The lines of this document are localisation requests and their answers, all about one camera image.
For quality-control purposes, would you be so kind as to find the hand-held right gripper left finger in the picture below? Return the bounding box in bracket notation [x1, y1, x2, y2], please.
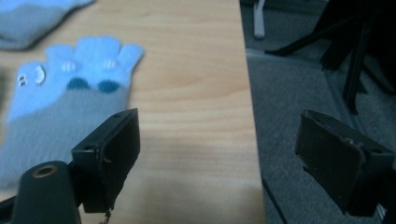
[71, 107, 141, 214]

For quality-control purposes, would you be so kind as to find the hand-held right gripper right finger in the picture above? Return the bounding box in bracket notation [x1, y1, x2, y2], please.
[294, 109, 396, 217]

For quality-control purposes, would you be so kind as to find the black tripod stand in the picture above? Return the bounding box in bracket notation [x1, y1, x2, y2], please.
[264, 0, 396, 115]

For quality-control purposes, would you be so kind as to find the white metal table frame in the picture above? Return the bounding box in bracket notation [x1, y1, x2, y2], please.
[253, 0, 267, 40]

